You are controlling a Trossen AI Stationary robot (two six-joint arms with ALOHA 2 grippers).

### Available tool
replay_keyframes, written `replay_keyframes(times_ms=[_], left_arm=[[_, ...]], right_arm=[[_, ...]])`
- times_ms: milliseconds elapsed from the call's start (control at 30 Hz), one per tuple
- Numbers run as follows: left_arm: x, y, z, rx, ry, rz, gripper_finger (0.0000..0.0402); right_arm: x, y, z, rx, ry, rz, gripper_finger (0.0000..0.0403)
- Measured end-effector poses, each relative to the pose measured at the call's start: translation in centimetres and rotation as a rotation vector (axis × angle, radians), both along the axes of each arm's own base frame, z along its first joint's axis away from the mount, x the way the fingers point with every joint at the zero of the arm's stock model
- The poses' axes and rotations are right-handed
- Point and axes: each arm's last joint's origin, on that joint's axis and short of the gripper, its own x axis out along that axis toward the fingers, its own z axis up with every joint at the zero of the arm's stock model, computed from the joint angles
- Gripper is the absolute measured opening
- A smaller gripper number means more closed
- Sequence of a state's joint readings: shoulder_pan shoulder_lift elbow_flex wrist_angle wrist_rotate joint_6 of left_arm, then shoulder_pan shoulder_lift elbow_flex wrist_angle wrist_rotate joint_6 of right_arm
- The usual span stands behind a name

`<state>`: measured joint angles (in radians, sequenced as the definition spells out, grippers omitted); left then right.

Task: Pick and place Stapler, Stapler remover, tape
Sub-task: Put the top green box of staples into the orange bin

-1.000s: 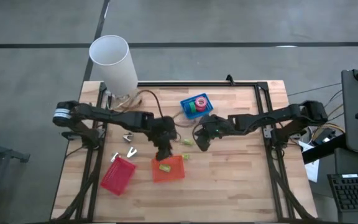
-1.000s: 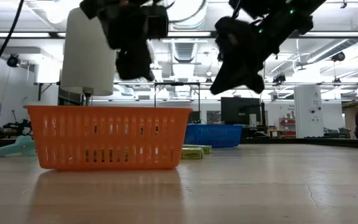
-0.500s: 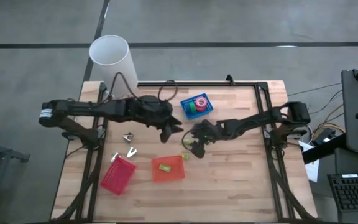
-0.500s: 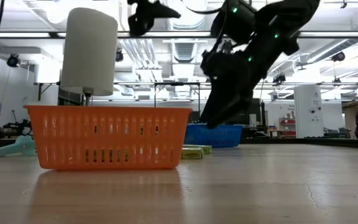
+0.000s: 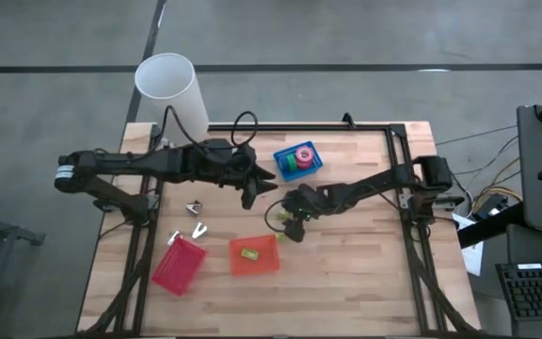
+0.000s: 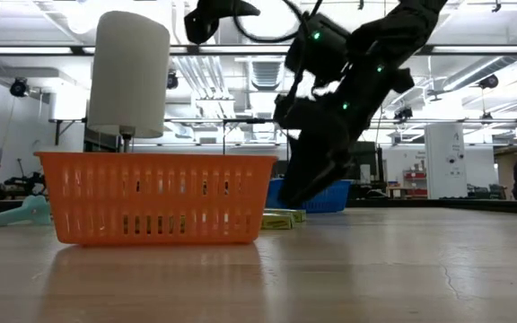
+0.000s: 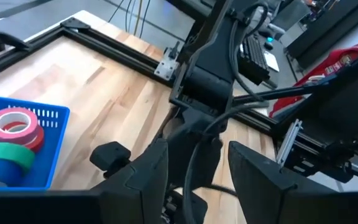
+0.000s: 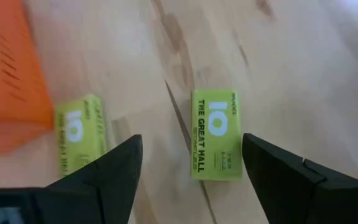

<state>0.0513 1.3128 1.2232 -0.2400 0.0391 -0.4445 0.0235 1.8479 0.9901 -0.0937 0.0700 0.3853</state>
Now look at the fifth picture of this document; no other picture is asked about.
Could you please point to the black keyboard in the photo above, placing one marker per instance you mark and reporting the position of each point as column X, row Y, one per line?
column 534, row 292

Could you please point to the green tape roll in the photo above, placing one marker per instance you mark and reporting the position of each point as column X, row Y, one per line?
column 291, row 162

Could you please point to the staple remover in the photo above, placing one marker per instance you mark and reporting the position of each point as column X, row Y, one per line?
column 173, row 237
column 198, row 234
column 195, row 207

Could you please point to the black power box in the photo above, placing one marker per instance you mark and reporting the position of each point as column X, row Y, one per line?
column 492, row 207

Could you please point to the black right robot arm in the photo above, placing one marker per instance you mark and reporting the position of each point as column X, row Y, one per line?
column 370, row 183

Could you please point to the blue plastic basket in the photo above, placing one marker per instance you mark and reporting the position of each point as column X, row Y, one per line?
column 294, row 175

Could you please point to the white cylindrical bin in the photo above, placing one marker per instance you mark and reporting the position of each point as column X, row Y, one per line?
column 193, row 110

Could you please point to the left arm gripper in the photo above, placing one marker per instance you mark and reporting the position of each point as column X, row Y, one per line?
column 231, row 165

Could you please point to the white paper sheet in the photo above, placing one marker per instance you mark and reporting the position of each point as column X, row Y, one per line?
column 473, row 256

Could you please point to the pink tape roll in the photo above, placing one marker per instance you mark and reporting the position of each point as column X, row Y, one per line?
column 298, row 155

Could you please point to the blue tape roll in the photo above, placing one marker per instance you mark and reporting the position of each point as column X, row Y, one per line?
column 283, row 163

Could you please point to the yellow-green staples box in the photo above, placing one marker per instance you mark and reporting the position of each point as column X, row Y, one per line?
column 281, row 237
column 250, row 254
column 282, row 217

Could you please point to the dark grey desk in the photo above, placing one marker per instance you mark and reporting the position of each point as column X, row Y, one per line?
column 534, row 329

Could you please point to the red tape roll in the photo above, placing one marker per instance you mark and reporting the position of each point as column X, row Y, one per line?
column 304, row 166

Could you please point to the black desk support bar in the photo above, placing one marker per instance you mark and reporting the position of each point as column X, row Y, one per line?
column 487, row 230

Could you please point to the red plastic basket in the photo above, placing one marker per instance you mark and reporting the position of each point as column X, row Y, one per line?
column 177, row 268

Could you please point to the black metal table frame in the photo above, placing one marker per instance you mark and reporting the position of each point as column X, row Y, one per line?
column 299, row 127

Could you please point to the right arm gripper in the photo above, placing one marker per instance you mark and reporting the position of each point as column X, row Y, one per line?
column 301, row 202

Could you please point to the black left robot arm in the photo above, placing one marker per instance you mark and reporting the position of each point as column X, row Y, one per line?
column 134, row 162

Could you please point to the orange plastic basket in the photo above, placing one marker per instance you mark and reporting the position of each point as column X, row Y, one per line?
column 261, row 263

